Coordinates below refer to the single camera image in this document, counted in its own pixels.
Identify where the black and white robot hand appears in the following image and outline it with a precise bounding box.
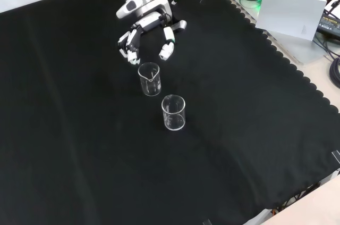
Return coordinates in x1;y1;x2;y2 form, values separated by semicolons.
117;12;176;65

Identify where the small clear glass beaker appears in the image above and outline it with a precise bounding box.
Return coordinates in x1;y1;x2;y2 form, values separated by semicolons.
137;62;162;97

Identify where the large clear glass beaker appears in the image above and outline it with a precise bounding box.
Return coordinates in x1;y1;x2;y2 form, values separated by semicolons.
161;94;186;132

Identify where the black scalloped bench cloth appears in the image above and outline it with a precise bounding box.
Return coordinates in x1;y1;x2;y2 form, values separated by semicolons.
0;0;340;225

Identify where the pale grey board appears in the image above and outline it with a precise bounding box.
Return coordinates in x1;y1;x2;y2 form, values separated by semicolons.
255;0;327;41

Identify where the black power adapter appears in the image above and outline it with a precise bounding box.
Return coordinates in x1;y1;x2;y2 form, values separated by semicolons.
316;12;340;40

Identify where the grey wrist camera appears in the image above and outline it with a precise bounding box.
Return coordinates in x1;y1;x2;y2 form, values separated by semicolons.
171;20;188;33

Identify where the grey metal base plate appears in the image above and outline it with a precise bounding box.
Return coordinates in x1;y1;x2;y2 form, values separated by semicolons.
225;0;336;65

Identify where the black cable bundle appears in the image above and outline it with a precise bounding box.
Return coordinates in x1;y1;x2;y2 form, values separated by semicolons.
328;57;340;89

